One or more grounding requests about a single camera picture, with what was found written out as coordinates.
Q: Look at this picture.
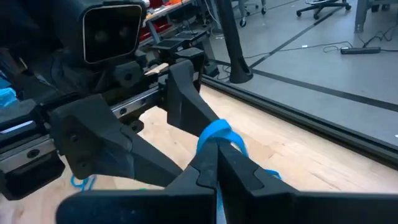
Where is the grey office chair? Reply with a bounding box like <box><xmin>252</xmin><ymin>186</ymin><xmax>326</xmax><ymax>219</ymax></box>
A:
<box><xmin>233</xmin><ymin>0</ymin><xmax>268</xmax><ymax>28</ymax></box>

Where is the blue rubber band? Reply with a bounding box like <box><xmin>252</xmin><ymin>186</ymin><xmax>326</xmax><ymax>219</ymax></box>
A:
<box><xmin>70</xmin><ymin>174</ymin><xmax>98</xmax><ymax>192</ymax></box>
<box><xmin>196</xmin><ymin>119</ymin><xmax>282</xmax><ymax>224</ymax></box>

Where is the grey table leg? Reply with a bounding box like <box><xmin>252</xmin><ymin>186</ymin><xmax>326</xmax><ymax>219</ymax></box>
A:
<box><xmin>354</xmin><ymin>0</ymin><xmax>374</xmax><ymax>34</ymax></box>

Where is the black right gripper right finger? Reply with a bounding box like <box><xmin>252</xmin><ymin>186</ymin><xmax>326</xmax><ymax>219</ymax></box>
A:
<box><xmin>218</xmin><ymin>139</ymin><xmax>298</xmax><ymax>195</ymax></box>

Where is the black floor cable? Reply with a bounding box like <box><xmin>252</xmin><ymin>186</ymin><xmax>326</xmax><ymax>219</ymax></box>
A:
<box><xmin>244</xmin><ymin>40</ymin><xmax>354</xmax><ymax>60</ymax></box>

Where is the workbench with red bins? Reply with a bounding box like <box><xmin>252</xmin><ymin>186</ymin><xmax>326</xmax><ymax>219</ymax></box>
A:
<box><xmin>138</xmin><ymin>0</ymin><xmax>200</xmax><ymax>44</ymax></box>

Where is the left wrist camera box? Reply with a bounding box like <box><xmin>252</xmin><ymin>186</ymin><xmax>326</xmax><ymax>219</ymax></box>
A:
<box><xmin>82</xmin><ymin>2</ymin><xmax>144</xmax><ymax>65</ymax></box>

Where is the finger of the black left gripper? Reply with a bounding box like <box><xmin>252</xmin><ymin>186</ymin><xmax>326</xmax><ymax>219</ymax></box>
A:
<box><xmin>166</xmin><ymin>60</ymin><xmax>221</xmax><ymax>138</ymax></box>
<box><xmin>49</xmin><ymin>94</ymin><xmax>184</xmax><ymax>188</ymax></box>

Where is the office chair base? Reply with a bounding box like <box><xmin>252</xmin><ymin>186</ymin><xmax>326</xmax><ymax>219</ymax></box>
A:
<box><xmin>295</xmin><ymin>0</ymin><xmax>352</xmax><ymax>20</ymax></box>

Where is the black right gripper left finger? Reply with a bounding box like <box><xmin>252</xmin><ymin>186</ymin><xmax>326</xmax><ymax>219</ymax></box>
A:
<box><xmin>164</xmin><ymin>139</ymin><xmax>219</xmax><ymax>195</ymax></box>

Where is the blue plastic basket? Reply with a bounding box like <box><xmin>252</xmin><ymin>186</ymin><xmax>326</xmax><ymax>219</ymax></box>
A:
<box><xmin>0</xmin><ymin>70</ymin><xmax>19</xmax><ymax>110</ymax></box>

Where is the black pole with round base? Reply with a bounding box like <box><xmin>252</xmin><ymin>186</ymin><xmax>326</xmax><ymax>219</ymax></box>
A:
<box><xmin>215</xmin><ymin>0</ymin><xmax>254</xmax><ymax>85</ymax></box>

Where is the black power strip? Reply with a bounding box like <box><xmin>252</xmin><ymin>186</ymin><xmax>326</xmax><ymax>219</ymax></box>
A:
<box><xmin>340</xmin><ymin>46</ymin><xmax>382</xmax><ymax>55</ymax></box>

